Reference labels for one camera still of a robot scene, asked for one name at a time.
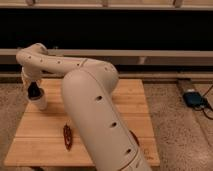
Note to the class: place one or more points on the white ceramic cup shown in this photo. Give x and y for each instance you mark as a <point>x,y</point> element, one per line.
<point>40,102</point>

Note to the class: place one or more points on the orange red bowl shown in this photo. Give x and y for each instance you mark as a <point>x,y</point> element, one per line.
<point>135,138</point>

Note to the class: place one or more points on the dark red chili pepper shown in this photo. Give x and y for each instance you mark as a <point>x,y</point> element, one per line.
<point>67,133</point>

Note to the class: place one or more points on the blue device on floor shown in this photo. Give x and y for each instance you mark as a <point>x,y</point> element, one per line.
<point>193,98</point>

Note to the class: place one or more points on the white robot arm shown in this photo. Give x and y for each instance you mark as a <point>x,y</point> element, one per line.
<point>86,90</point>

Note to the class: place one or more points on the black eraser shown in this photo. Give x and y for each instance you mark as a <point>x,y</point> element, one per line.
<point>33,90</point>

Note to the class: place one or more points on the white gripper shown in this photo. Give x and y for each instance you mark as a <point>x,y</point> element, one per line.
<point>27,80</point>

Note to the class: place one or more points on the long wooden beam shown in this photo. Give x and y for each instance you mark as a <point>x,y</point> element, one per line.
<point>141,57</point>

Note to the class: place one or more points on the wooden board table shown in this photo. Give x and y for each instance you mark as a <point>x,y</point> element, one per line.
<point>39,137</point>

